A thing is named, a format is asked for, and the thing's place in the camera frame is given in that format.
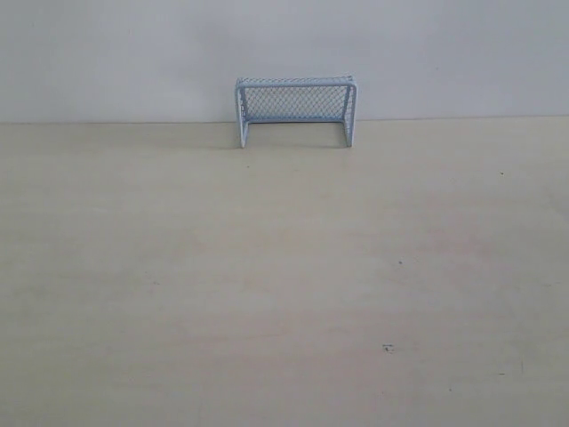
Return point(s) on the light blue miniature soccer goal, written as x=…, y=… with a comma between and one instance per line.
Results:
x=296, y=100

